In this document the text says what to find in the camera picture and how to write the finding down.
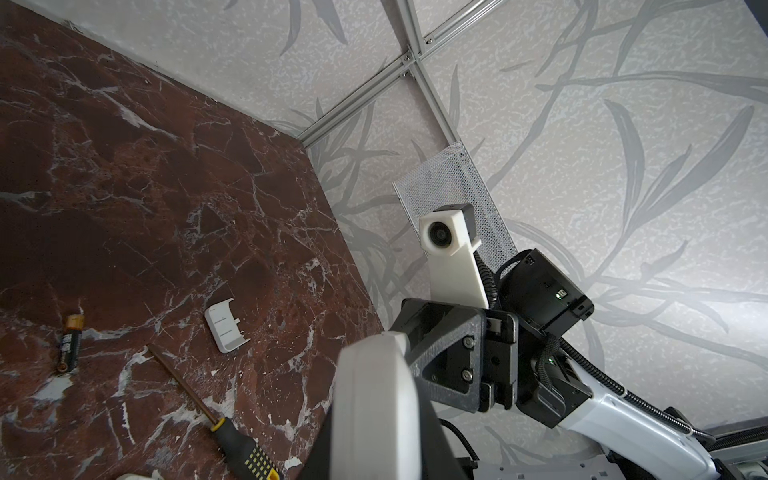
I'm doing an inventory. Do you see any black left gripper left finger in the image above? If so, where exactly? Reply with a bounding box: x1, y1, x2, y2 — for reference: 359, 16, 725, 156
298, 419, 332, 480

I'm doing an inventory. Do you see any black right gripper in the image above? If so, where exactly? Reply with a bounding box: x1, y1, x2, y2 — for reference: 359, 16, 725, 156
392, 249, 594, 428

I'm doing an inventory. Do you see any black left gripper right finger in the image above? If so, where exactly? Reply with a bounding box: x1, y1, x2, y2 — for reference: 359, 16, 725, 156
415, 379, 467, 480

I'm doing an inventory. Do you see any white air conditioner remote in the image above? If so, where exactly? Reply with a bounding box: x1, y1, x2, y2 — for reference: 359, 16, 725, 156
330, 332, 422, 479

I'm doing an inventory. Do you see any black yellow screwdriver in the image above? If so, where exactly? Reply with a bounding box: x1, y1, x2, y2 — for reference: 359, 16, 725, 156
147, 345, 284, 480

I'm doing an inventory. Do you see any white battery cover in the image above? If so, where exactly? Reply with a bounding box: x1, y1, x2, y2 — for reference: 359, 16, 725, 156
204, 298, 248, 354

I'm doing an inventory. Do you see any white remote control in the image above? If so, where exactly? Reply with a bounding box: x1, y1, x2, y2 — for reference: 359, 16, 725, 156
116, 473, 158, 480

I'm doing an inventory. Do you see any black orange AA battery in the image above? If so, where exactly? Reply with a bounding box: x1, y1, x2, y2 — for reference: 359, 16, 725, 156
56, 314, 85, 374

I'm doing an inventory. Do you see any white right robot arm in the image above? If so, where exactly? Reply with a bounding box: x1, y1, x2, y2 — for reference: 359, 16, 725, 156
394, 249, 767, 479

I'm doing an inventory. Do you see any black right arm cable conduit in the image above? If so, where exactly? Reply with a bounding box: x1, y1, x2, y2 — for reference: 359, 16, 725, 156
473, 248, 718, 445

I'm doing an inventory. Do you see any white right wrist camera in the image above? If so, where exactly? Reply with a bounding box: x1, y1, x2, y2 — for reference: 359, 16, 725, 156
418, 203, 489, 308

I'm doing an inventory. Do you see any aluminium frame post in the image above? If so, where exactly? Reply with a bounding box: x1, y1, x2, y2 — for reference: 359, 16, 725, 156
298, 1, 504, 148

